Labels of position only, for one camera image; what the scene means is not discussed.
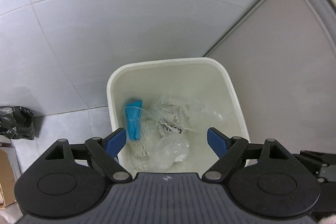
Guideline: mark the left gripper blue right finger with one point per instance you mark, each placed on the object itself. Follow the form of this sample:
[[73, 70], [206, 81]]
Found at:
[[230, 152]]

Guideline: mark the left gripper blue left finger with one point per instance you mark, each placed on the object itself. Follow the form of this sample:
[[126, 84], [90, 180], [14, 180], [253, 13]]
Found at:
[[104, 151]]

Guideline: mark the clear plastic bag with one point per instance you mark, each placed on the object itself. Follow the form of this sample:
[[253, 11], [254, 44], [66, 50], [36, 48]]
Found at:
[[189, 114], [168, 150]]

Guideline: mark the white square trash bin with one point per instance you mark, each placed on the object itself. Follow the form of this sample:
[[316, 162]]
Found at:
[[199, 78]]

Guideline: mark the white kitchen counter cabinet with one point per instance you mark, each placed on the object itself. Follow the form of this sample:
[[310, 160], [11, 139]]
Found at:
[[281, 60]]

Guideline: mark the blue wrapper in bin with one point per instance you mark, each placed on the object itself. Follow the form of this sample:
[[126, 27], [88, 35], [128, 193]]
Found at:
[[133, 115]]

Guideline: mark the white foam net wrap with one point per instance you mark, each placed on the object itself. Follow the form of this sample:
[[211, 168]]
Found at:
[[151, 131]]

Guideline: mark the black garbage bag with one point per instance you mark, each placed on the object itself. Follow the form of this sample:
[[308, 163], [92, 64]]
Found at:
[[17, 123]]

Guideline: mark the cardboard box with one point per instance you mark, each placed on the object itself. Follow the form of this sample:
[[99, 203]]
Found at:
[[10, 172]]

